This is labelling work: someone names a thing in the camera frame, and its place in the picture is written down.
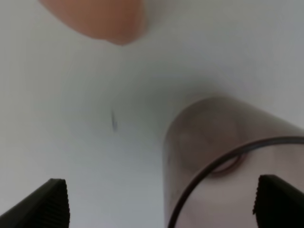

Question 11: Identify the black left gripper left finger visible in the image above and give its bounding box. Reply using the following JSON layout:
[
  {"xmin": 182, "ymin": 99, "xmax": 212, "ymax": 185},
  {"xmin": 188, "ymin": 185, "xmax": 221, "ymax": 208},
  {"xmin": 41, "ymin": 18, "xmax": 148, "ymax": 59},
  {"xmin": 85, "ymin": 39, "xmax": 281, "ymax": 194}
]
[{"xmin": 0, "ymin": 179, "xmax": 70, "ymax": 228}]

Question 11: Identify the pink bottle white cap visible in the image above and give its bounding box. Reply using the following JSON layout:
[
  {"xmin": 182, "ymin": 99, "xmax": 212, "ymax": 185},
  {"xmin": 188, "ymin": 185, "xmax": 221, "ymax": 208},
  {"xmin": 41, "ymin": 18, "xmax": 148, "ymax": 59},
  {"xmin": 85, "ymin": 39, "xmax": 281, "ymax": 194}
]
[{"xmin": 40, "ymin": 0, "xmax": 147, "ymax": 46}]

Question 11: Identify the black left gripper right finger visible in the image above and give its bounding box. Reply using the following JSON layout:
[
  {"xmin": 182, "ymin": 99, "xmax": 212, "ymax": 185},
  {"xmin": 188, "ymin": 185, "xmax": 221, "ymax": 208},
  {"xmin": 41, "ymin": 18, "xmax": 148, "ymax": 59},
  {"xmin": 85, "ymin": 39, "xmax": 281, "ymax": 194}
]
[{"xmin": 253, "ymin": 175, "xmax": 304, "ymax": 228}]

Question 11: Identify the translucent pink plastic cup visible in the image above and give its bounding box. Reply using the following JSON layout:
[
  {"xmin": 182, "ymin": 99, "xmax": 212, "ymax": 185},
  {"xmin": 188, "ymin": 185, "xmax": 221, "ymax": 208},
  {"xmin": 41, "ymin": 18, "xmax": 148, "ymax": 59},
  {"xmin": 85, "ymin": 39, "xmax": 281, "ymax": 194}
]
[{"xmin": 163, "ymin": 97, "xmax": 304, "ymax": 228}]

